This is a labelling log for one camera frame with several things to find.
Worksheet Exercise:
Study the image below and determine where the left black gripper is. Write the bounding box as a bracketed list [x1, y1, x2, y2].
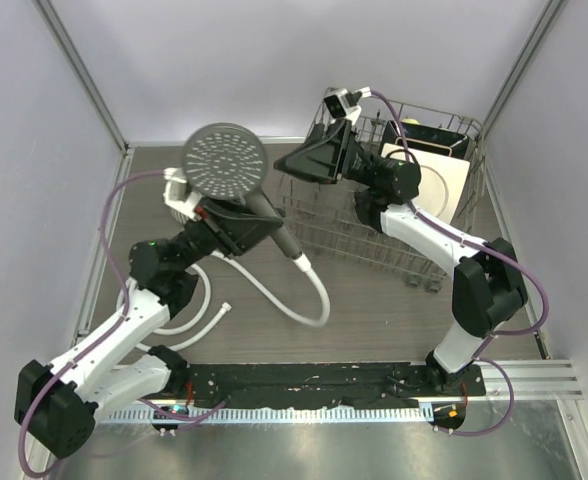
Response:
[172, 187, 283, 272]

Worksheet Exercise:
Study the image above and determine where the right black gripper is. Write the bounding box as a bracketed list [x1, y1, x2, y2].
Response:
[273, 118, 382, 189]

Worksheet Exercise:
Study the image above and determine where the white shower hose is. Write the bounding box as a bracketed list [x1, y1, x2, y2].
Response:
[116, 252, 332, 351]

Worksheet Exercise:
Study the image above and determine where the grey shower head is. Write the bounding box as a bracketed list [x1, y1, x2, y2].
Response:
[181, 122, 303, 260]

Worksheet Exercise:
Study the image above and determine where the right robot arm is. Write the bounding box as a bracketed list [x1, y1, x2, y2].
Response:
[274, 121, 528, 395]

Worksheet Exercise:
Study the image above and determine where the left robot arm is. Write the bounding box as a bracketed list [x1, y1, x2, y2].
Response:
[14, 195, 284, 459]

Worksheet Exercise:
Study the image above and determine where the black square plate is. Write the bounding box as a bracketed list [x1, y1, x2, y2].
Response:
[401, 121, 473, 160]

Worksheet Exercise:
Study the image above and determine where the white square plate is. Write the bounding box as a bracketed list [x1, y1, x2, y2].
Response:
[409, 149, 470, 223]

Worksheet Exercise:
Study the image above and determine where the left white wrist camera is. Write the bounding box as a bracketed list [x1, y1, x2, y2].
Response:
[163, 168, 203, 224]

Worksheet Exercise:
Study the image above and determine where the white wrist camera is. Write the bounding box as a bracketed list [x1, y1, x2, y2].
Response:
[323, 87, 371, 123]
[163, 168, 203, 224]

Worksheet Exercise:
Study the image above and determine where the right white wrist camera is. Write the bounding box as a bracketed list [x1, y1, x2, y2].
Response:
[323, 87, 371, 123]

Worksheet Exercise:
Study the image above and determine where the grey wire dish rack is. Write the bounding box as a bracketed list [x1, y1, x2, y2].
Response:
[274, 87, 483, 292]

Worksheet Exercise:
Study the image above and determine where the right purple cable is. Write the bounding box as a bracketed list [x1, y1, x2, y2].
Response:
[363, 89, 548, 441]

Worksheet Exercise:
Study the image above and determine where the purple cable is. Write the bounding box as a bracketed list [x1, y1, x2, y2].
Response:
[363, 89, 548, 441]
[17, 168, 175, 476]

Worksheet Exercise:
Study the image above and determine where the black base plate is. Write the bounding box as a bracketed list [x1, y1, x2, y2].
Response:
[190, 362, 486, 410]

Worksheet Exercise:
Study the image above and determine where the white slotted cable duct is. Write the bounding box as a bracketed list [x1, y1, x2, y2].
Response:
[101, 403, 434, 426]

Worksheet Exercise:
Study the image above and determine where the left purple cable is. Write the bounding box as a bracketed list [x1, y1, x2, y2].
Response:
[17, 168, 175, 476]

